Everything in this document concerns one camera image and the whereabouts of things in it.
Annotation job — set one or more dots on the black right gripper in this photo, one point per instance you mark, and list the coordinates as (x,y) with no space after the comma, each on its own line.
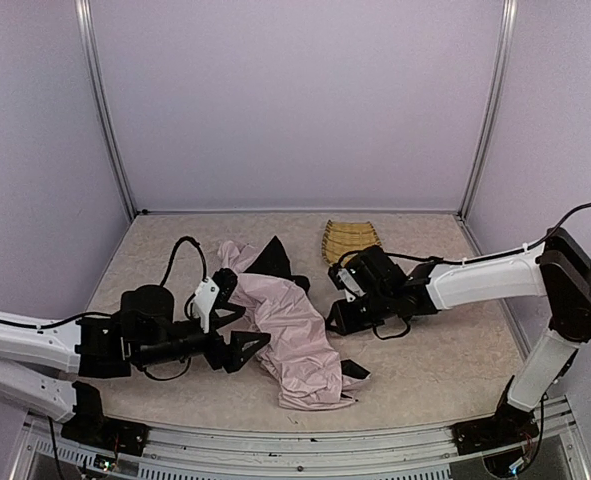
(363,317)

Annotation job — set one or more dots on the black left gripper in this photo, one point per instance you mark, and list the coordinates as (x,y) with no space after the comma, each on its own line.
(217,338)

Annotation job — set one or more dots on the pink umbrella black lining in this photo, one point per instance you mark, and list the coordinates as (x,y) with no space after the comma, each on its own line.
(311,374)

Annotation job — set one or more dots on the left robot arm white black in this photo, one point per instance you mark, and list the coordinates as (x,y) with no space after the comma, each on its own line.
(142,333)

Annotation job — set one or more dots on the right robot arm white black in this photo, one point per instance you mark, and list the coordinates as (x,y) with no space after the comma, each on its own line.
(554,268)

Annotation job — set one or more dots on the woven bamboo tray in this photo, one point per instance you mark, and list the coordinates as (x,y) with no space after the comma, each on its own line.
(342,237)

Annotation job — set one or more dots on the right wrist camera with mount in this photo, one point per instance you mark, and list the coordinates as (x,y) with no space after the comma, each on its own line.
(344,281)

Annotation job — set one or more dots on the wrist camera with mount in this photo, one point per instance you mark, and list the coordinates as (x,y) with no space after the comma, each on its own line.
(344,281)
(209,292)

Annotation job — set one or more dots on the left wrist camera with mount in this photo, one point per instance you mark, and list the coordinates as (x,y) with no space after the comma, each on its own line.
(209,292)

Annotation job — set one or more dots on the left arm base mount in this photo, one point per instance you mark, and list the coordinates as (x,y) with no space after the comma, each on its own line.
(118,436)

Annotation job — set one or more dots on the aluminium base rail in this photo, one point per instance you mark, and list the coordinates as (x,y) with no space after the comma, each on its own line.
(429,451)

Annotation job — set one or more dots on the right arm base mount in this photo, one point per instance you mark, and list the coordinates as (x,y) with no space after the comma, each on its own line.
(489,433)

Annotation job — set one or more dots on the right metal frame post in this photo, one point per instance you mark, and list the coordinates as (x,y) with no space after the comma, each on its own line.
(492,108)

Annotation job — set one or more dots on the metal frame post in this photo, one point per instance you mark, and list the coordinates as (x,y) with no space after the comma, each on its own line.
(492,108)
(84,16)

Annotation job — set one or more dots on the left metal frame post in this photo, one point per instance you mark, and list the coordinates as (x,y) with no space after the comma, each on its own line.
(84,16)

